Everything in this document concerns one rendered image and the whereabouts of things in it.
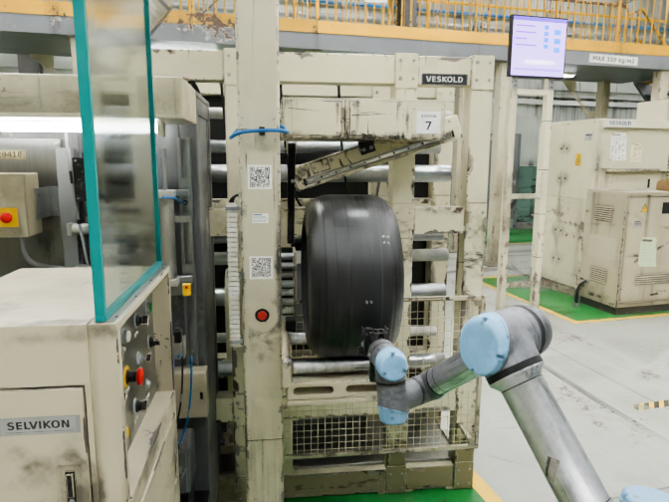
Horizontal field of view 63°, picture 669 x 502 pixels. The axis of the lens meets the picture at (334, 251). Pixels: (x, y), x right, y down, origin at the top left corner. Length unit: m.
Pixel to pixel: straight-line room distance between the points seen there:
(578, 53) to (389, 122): 7.09
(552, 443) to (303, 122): 1.36
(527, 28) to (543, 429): 4.92
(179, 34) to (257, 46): 5.33
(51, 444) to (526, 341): 0.92
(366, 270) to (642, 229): 4.87
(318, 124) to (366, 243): 0.57
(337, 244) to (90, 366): 0.80
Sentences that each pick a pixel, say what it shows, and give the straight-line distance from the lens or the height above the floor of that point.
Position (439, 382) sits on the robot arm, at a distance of 1.44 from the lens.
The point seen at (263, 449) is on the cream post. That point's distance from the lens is 2.00.
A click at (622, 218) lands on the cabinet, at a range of 6.11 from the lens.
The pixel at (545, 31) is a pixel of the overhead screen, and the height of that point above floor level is 2.74.
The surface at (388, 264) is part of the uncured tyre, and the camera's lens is 1.64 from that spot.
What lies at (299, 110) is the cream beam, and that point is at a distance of 2.01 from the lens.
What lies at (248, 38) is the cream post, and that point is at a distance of 1.78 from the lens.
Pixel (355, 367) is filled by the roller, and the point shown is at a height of 0.90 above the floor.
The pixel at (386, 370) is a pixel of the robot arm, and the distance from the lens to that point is 1.36.
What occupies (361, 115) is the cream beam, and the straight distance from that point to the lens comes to 2.04.
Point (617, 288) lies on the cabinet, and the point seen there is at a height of 0.29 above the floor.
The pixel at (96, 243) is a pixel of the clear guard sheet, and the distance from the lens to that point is 1.07.
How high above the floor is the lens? 1.57
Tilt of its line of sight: 10 degrees down
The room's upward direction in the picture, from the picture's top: straight up
